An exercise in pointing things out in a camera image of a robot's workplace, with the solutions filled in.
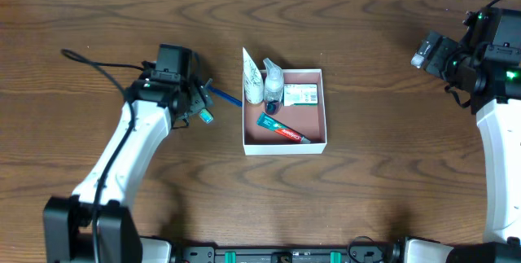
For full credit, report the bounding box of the white Pantene conditioner tube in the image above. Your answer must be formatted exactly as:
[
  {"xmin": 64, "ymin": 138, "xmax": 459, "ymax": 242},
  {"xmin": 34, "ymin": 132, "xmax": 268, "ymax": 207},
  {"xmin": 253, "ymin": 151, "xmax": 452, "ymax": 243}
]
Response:
[{"xmin": 243, "ymin": 48, "xmax": 264, "ymax": 104}]

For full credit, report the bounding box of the blue disposable razor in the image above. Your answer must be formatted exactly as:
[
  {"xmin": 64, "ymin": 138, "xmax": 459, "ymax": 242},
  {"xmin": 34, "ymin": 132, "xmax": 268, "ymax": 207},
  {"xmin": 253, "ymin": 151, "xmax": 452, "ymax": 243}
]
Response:
[{"xmin": 204, "ymin": 78, "xmax": 243, "ymax": 107}]

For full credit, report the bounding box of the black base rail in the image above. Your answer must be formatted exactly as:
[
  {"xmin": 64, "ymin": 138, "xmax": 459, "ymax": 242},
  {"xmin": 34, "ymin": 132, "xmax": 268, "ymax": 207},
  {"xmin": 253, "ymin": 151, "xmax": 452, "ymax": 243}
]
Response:
[{"xmin": 170, "ymin": 242, "xmax": 404, "ymax": 263}]

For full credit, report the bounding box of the white green soap box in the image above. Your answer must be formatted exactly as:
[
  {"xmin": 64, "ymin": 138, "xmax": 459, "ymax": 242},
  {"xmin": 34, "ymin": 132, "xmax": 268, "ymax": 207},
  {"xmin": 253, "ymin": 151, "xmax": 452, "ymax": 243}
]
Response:
[{"xmin": 283, "ymin": 84, "xmax": 318, "ymax": 107}]

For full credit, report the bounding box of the white box pink inside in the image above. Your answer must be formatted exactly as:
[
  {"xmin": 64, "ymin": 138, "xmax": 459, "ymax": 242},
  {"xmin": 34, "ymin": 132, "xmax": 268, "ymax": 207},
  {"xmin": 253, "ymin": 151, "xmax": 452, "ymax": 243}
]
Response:
[{"xmin": 242, "ymin": 69, "xmax": 327, "ymax": 156}]

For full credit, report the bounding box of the clear blue spray bottle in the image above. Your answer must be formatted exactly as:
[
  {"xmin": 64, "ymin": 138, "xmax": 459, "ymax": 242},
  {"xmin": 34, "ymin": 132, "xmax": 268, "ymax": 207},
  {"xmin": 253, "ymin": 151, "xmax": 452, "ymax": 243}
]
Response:
[{"xmin": 263, "ymin": 58, "xmax": 284, "ymax": 115}]

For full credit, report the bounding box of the green white toothbrush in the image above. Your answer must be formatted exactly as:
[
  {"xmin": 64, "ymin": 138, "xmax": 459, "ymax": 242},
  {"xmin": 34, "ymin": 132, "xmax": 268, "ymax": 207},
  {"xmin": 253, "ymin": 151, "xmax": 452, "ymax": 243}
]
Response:
[{"xmin": 199, "ymin": 108, "xmax": 214, "ymax": 124}]

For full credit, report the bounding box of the green red toothpaste tube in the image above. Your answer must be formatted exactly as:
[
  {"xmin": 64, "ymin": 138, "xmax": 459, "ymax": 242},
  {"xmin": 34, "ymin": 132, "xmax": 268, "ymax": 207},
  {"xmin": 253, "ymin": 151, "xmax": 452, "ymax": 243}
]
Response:
[{"xmin": 256, "ymin": 112, "xmax": 311, "ymax": 144}]

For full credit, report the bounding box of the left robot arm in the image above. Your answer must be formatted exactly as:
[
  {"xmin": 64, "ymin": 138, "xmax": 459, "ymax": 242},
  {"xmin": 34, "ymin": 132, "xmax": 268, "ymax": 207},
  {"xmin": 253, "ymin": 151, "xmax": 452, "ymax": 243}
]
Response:
[{"xmin": 43, "ymin": 61, "xmax": 211, "ymax": 262}]

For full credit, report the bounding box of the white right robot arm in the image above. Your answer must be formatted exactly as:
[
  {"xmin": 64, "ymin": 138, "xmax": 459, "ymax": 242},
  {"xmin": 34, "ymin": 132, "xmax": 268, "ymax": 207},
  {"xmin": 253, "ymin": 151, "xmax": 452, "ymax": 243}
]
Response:
[{"xmin": 399, "ymin": 30, "xmax": 520, "ymax": 262}]

